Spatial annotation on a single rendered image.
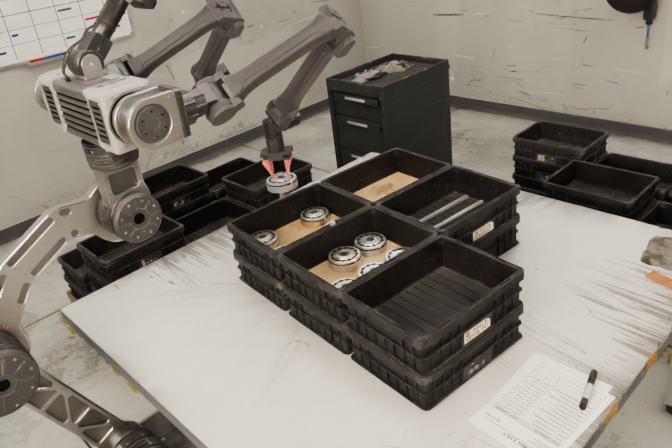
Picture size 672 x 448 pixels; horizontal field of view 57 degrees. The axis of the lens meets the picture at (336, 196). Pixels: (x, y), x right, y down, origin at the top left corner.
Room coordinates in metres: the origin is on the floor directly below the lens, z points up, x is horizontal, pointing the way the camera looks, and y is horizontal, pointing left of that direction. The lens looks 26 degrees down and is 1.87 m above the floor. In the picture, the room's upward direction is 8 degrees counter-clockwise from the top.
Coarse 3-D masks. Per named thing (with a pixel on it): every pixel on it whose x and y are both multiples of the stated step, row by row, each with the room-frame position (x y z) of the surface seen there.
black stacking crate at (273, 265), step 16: (304, 192) 2.02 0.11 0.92; (320, 192) 2.05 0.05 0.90; (272, 208) 1.94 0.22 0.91; (288, 208) 1.97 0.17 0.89; (304, 208) 2.01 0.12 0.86; (336, 208) 1.98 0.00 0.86; (352, 208) 1.90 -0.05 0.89; (240, 224) 1.86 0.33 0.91; (256, 224) 1.89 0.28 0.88; (272, 224) 1.93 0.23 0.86; (240, 240) 1.79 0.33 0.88; (240, 256) 1.79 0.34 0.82; (256, 256) 1.72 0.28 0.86; (272, 272) 1.65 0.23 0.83
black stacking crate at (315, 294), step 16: (352, 224) 1.76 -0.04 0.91; (368, 224) 1.80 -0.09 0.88; (384, 224) 1.77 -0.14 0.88; (400, 224) 1.71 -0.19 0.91; (320, 240) 1.68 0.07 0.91; (336, 240) 1.72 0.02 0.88; (352, 240) 1.75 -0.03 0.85; (400, 240) 1.72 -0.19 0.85; (416, 240) 1.66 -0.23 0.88; (288, 256) 1.61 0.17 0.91; (304, 256) 1.64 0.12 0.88; (320, 256) 1.68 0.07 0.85; (288, 272) 1.56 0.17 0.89; (288, 288) 1.56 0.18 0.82; (304, 288) 1.50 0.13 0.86; (320, 304) 1.45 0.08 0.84; (336, 304) 1.39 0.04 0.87; (336, 320) 1.38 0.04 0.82
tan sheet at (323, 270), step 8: (392, 248) 1.71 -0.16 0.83; (376, 256) 1.67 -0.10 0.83; (384, 256) 1.66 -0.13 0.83; (320, 264) 1.67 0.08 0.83; (328, 264) 1.66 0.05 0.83; (312, 272) 1.63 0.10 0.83; (320, 272) 1.62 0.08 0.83; (328, 272) 1.61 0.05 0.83; (336, 272) 1.61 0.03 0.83; (344, 272) 1.60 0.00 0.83; (352, 272) 1.60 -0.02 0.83; (328, 280) 1.57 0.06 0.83
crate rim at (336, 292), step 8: (368, 208) 1.81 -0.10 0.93; (376, 208) 1.80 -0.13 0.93; (352, 216) 1.77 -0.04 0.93; (392, 216) 1.74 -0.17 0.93; (400, 216) 1.73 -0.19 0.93; (336, 224) 1.73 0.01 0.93; (416, 224) 1.66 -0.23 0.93; (320, 232) 1.69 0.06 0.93; (432, 232) 1.60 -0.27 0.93; (304, 240) 1.66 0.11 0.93; (424, 240) 1.56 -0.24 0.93; (288, 248) 1.62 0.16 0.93; (408, 248) 1.53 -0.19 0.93; (280, 256) 1.58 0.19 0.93; (400, 256) 1.49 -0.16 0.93; (288, 264) 1.54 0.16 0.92; (296, 264) 1.53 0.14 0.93; (384, 264) 1.46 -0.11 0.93; (296, 272) 1.51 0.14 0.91; (304, 272) 1.48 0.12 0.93; (368, 272) 1.43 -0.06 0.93; (312, 280) 1.45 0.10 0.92; (320, 280) 1.43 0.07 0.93; (320, 288) 1.42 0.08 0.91; (328, 288) 1.39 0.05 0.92; (336, 288) 1.38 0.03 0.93; (344, 288) 1.37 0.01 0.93; (336, 296) 1.37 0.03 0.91
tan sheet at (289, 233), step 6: (330, 216) 1.98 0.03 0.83; (336, 216) 1.97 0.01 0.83; (294, 222) 1.97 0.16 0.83; (300, 222) 1.96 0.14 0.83; (282, 228) 1.94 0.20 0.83; (288, 228) 1.93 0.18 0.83; (294, 228) 1.93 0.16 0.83; (300, 228) 1.92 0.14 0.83; (306, 228) 1.91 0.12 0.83; (312, 228) 1.91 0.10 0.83; (318, 228) 1.90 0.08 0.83; (282, 234) 1.89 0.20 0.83; (288, 234) 1.89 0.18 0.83; (294, 234) 1.88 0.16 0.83; (300, 234) 1.88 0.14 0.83; (306, 234) 1.87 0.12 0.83; (282, 240) 1.85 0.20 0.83; (288, 240) 1.85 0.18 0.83; (294, 240) 1.84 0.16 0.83
